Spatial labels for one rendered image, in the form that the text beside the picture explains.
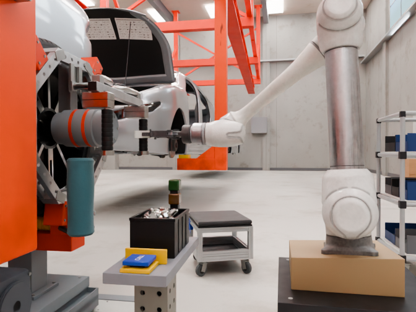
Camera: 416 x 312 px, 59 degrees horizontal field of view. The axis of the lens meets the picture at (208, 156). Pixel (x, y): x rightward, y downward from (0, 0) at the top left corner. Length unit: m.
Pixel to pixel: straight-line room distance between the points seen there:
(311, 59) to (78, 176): 0.90
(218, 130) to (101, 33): 3.68
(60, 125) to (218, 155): 3.66
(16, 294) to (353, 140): 1.08
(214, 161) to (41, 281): 3.60
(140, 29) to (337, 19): 3.72
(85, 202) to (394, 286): 1.03
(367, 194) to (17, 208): 0.91
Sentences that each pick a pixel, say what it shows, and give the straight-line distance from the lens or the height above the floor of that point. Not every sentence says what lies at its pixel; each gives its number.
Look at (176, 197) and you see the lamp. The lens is 1.32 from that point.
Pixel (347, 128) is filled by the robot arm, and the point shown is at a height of 0.83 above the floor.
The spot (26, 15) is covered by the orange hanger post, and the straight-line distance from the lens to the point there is 1.01.
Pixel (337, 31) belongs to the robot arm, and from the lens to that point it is 1.23.
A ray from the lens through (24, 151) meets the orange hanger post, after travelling 0.94.
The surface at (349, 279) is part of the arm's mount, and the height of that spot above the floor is 0.35.
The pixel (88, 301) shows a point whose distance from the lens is 1.70.
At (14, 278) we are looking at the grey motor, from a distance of 1.24.
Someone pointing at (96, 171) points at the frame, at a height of 0.68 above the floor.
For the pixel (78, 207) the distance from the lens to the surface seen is 1.28.
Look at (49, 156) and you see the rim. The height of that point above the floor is 0.74.
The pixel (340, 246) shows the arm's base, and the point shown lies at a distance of 1.37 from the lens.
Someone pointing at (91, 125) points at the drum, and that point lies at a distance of 1.35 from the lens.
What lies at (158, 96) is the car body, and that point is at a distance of 4.12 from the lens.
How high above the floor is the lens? 0.76
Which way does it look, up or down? 1 degrees down
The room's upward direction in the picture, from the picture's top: straight up
